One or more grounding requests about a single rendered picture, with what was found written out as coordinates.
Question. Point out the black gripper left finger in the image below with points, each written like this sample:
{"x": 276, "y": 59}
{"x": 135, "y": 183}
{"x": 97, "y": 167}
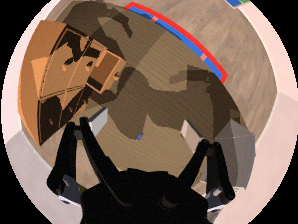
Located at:
{"x": 62, "y": 179}

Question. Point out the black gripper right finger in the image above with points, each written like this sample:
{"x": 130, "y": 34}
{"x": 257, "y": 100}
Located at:
{"x": 218, "y": 182}

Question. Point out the brown wooden chest of drawers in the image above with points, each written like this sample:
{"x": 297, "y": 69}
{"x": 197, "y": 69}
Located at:
{"x": 33, "y": 69}

